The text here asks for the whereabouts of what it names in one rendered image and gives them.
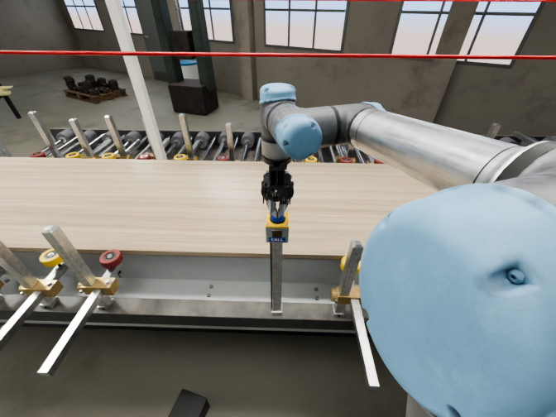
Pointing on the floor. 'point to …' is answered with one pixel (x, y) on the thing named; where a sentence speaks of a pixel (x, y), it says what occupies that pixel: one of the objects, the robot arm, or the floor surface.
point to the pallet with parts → (93, 89)
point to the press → (178, 93)
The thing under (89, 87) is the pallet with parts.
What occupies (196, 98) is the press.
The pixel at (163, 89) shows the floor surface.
